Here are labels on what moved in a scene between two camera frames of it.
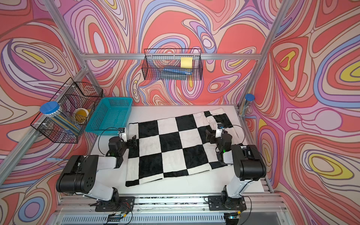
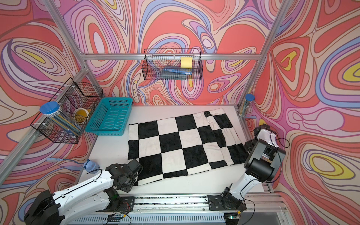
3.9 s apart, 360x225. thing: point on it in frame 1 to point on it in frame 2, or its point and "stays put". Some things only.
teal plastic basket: [108, 115] stays put
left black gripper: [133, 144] to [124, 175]
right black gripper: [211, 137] to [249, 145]
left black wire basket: [65, 116] stays put
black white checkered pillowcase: [173, 146] stays put
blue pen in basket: [178, 71] stays put
